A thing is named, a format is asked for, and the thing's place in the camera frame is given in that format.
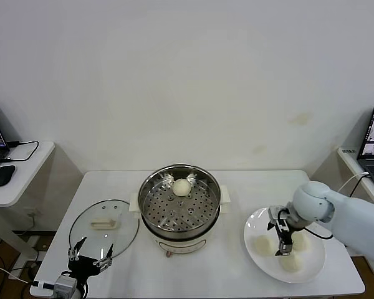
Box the thin black laptop cable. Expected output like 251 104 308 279
1 140 41 163

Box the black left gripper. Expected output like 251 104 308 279
67 236 115 280

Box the stainless steel steamer basket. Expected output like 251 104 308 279
129 163 232 240

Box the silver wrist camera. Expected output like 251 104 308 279
54 275 79 295
267 205 289 222

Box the round glass pot lid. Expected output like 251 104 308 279
69 199 140 262

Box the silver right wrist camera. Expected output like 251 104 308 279
267 205 289 222

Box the white round plate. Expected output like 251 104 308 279
244 206 327 284

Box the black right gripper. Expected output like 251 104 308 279
267 214 295 257

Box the white floor cable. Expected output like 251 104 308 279
0 261 31 286

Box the white steamed baozi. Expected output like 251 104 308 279
251 235 277 257
172 179 191 197
291 232 309 252
279 254 302 272

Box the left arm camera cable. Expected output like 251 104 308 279
31 280 56 289

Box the cream electric cooker base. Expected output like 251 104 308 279
130 199 231 259

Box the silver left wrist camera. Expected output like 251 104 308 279
54 275 79 295

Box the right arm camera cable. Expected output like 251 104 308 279
304 227 335 241

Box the white side table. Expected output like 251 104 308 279
0 140 57 261
337 145 374 275

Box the white laptop cable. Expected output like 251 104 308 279
338 171 370 196

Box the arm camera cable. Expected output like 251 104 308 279
31 280 56 289
304 227 335 241

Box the black computer mouse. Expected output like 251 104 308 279
0 163 17 187

